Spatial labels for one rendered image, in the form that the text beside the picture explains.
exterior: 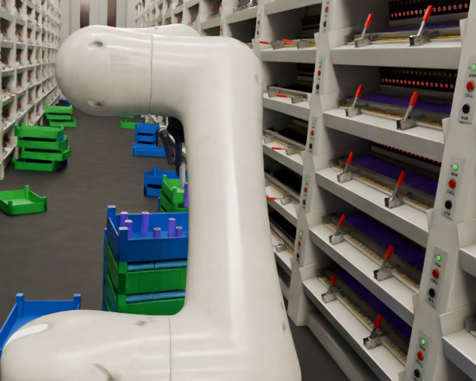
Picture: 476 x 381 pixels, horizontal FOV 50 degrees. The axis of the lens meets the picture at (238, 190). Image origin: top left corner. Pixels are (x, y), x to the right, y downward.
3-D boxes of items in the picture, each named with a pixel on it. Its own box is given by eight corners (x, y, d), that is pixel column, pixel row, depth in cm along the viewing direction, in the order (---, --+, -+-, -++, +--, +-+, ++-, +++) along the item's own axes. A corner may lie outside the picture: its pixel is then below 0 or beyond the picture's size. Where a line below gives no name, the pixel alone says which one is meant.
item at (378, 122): (446, 164, 106) (440, 98, 102) (324, 125, 162) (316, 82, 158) (529, 138, 110) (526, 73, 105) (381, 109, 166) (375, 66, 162)
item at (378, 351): (403, 406, 119) (396, 357, 115) (304, 292, 176) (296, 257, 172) (477, 375, 123) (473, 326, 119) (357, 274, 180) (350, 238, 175)
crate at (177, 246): (119, 263, 118) (119, 230, 116) (106, 234, 136) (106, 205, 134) (239, 255, 129) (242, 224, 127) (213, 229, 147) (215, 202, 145)
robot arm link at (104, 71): (149, 126, 68) (152, 30, 65) (48, 121, 66) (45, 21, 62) (149, 105, 85) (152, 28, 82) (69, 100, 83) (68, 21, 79)
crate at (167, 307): (116, 326, 121) (118, 295, 119) (105, 290, 139) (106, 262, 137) (234, 313, 133) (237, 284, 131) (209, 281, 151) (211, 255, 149)
